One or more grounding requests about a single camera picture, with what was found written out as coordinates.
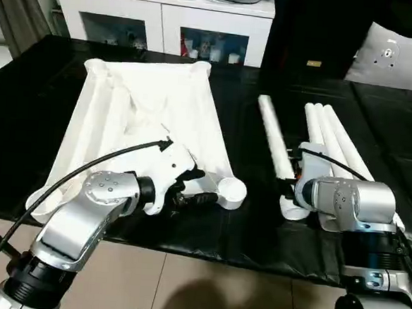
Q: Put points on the grey curtain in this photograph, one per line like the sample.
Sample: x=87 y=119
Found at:
x=18 y=10

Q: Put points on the white plastic table top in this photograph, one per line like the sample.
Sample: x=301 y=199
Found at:
x=138 y=114

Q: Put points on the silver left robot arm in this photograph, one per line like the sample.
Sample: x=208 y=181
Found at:
x=73 y=230

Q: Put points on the black table mat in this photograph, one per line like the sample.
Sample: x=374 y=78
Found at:
x=25 y=113

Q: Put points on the grey cushion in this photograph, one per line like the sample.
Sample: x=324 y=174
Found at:
x=400 y=62

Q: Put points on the white plastic table leg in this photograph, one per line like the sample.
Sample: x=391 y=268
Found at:
x=314 y=127
x=351 y=154
x=333 y=139
x=274 y=138

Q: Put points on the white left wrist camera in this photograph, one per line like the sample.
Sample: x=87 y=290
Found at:
x=171 y=166

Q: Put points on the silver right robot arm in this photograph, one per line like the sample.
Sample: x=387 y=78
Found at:
x=363 y=229

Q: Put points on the small yellow tag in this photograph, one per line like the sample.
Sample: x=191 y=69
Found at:
x=313 y=64

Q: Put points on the white glass-door cabinet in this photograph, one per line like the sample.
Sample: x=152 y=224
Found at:
x=159 y=20

